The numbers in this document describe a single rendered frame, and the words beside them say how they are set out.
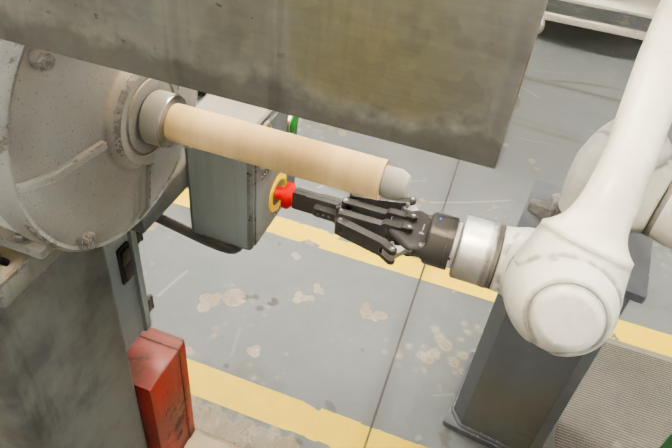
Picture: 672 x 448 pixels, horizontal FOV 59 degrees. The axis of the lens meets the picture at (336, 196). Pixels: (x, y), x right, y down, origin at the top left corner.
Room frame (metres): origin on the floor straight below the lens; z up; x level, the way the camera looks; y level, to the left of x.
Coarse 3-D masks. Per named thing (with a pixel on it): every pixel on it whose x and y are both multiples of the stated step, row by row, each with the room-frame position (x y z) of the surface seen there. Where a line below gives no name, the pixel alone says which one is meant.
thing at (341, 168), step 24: (168, 120) 0.39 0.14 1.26; (192, 120) 0.39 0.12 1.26; (216, 120) 0.39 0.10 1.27; (240, 120) 0.40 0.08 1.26; (192, 144) 0.39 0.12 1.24; (216, 144) 0.38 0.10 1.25; (240, 144) 0.38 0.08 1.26; (264, 144) 0.37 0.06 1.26; (288, 144) 0.37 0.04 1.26; (312, 144) 0.37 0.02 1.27; (288, 168) 0.36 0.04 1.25; (312, 168) 0.36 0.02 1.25; (336, 168) 0.36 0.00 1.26; (360, 168) 0.36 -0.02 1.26; (384, 168) 0.36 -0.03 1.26; (360, 192) 0.35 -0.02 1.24
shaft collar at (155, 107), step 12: (156, 96) 0.41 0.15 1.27; (168, 96) 0.41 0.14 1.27; (180, 96) 0.42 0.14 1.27; (144, 108) 0.40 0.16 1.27; (156, 108) 0.40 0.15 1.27; (168, 108) 0.40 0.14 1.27; (144, 120) 0.39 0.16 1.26; (156, 120) 0.39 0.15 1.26; (144, 132) 0.39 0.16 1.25; (156, 132) 0.39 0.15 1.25; (156, 144) 0.39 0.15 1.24; (168, 144) 0.40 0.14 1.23
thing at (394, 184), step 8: (392, 168) 0.36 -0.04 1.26; (400, 168) 0.36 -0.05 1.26; (384, 176) 0.35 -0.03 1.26; (392, 176) 0.35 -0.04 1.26; (400, 176) 0.35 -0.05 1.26; (408, 176) 0.36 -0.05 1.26; (384, 184) 0.35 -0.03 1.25; (392, 184) 0.35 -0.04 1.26; (400, 184) 0.35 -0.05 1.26; (408, 184) 0.35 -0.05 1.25; (384, 192) 0.35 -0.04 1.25; (392, 192) 0.35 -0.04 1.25; (400, 192) 0.35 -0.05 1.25
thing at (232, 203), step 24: (216, 96) 0.68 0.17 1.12; (264, 120) 0.64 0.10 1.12; (288, 120) 0.70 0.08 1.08; (192, 168) 0.62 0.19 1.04; (216, 168) 0.61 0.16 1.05; (240, 168) 0.60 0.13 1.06; (264, 168) 0.62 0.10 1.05; (192, 192) 0.62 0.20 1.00; (216, 192) 0.61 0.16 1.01; (240, 192) 0.60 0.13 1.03; (264, 192) 0.63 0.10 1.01; (192, 216) 0.62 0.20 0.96; (216, 216) 0.61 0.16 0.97; (240, 216) 0.60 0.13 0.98; (264, 216) 0.63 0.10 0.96; (216, 240) 0.65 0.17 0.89; (240, 240) 0.60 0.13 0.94
